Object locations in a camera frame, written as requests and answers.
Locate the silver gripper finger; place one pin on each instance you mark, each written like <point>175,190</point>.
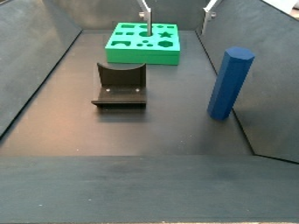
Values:
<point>208,14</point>
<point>145,14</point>

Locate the blue hexagonal prism block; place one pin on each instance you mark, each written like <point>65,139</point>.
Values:
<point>237,59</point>

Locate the green foam shape board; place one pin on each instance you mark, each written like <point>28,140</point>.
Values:
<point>131,46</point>

